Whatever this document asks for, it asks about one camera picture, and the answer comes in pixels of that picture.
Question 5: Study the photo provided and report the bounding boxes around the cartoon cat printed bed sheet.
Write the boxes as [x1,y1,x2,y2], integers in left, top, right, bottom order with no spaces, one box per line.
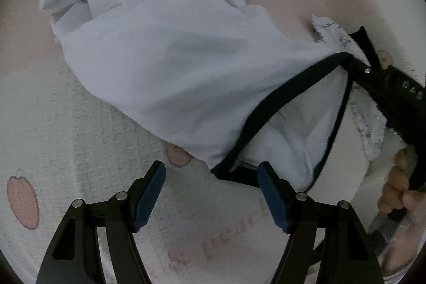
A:
[0,0,426,284]

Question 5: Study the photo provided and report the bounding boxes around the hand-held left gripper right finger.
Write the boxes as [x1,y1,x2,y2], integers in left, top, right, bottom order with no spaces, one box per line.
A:
[258,162,383,284]

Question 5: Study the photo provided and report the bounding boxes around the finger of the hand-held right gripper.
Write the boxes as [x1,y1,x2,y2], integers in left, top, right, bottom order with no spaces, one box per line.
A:
[343,56,373,85]
[348,26,380,67]

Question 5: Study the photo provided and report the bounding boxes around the grey patterned white folded cloth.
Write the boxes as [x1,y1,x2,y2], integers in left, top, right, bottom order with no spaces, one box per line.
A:
[311,14,391,171]

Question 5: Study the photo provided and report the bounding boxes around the person's right hand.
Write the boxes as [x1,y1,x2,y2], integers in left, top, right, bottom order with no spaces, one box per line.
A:
[378,151,423,213]

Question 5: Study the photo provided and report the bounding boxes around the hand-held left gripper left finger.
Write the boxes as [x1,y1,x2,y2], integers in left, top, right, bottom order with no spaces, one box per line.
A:
[36,160,166,284]

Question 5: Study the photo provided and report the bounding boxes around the white garment with black trim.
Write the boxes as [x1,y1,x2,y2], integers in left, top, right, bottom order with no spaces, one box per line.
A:
[39,0,367,193]

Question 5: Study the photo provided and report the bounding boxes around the person's right forearm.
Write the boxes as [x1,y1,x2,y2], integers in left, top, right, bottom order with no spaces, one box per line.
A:
[383,231,421,274]

